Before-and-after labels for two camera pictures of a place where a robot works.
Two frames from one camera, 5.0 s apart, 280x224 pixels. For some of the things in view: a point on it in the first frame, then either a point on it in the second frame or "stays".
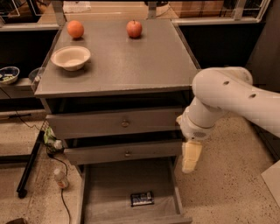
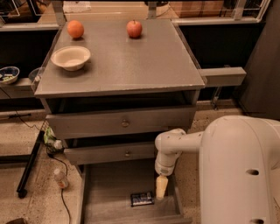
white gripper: x=192 y=130 -> x=164 y=170
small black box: x=142 y=199 stays
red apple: x=134 y=29 stays
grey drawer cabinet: x=126 y=106 stays
